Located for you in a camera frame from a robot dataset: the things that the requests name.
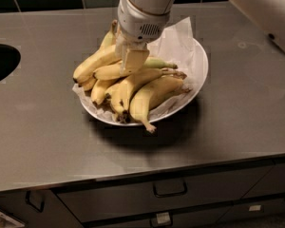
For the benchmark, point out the short banana under pile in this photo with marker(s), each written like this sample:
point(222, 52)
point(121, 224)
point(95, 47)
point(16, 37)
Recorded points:
point(111, 90)

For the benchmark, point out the right drawer front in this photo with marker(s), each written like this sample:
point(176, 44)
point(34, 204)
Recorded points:
point(272, 183)

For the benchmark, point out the white bowl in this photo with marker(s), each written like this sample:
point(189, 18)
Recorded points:
point(198, 67)

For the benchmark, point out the lower right drawer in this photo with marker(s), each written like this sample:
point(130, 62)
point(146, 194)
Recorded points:
point(253, 210)

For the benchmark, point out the left cabinet door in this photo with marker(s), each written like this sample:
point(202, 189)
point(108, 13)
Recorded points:
point(38, 209)

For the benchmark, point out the middle drawer with handle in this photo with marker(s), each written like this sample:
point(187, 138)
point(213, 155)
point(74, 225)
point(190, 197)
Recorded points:
point(153, 196)

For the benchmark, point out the small banana lower left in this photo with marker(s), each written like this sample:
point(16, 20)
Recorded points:
point(98, 92)

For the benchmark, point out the lower drawer with label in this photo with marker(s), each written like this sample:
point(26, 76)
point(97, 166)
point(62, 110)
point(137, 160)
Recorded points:
point(187, 218)

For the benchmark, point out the dark round sink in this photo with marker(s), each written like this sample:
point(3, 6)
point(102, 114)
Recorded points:
point(10, 58)

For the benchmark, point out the white paper liner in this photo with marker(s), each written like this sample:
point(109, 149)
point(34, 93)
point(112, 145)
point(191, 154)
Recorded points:
point(99, 112)

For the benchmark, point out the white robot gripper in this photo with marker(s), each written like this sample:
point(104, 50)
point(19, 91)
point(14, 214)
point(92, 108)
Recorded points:
point(137, 23)

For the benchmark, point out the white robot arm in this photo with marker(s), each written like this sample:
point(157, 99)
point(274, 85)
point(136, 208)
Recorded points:
point(267, 15)

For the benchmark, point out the rear upright banana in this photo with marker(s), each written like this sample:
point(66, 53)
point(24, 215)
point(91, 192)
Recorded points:
point(110, 37)

